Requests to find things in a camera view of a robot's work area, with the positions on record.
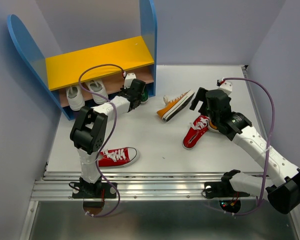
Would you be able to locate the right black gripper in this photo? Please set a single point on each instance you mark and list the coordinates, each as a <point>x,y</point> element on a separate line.
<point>201,95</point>

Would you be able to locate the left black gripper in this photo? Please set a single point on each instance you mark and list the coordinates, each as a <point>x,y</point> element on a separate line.
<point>123,90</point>

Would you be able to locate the green sneaker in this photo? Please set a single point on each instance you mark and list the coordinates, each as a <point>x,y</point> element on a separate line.
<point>144,96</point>

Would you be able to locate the red sneaker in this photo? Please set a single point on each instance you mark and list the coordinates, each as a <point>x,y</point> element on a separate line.
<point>196,130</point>
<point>119,157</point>

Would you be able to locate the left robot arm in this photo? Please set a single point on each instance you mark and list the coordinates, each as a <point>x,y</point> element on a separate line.
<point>88,135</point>

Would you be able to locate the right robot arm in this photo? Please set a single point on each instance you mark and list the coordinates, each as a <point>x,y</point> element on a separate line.
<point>281,185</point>

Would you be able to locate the blue yellow shoe shelf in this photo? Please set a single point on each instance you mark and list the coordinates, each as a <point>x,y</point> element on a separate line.
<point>135,55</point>

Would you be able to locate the orange sneaker under gripper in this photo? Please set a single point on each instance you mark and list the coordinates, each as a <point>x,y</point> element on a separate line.
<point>212,128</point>

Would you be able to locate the white sneaker right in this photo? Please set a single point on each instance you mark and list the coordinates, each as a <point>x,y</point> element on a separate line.
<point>99,90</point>

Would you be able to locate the white sneaker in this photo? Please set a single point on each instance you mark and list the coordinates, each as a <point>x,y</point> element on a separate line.
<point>75,97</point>
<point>99,90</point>

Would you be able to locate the orange sneaker on side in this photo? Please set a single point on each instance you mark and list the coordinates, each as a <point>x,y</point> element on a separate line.
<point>174,106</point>

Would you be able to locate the white sneaker left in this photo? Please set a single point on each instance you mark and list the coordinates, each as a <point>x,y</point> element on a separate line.
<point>75,97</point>

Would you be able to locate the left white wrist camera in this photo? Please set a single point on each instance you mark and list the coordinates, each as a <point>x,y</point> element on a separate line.
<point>128,80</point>

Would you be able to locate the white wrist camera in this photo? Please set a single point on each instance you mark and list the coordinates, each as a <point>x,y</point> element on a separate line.
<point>225,85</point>
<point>128,80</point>

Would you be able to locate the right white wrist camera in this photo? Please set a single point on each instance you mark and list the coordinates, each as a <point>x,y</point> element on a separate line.
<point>225,85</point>

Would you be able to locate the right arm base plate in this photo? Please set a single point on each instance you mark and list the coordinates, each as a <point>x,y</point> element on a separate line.
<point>219,189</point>

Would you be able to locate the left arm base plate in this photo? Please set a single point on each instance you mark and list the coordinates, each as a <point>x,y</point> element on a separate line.
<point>100,190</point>

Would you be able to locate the aluminium rail frame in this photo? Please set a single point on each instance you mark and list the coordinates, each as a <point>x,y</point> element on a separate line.
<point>161,193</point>

